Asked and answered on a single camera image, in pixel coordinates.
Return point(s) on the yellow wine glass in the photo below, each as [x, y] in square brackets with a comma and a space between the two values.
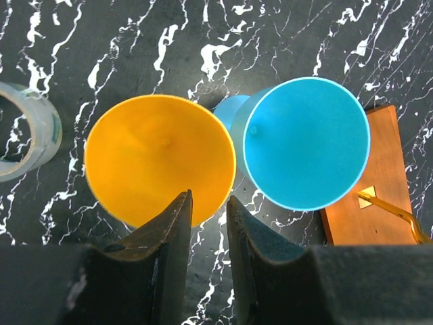
[146, 150]

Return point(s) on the clear tape roll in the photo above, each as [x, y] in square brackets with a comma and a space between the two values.
[45, 130]

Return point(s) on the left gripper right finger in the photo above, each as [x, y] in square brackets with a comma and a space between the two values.
[278, 282]

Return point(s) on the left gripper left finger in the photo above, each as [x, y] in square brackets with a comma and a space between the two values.
[139, 279]

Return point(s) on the blue wine glass left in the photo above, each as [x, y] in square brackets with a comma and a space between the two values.
[303, 143]

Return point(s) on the gold wire glass rack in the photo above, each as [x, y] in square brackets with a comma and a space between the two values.
[378, 209]

